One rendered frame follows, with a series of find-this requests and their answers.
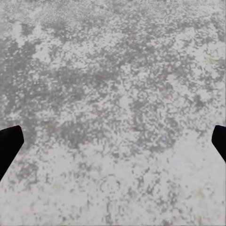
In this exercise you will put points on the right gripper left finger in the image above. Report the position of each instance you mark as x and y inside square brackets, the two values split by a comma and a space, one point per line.
[11, 140]

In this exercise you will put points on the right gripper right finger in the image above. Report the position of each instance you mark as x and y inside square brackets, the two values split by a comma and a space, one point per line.
[219, 140]

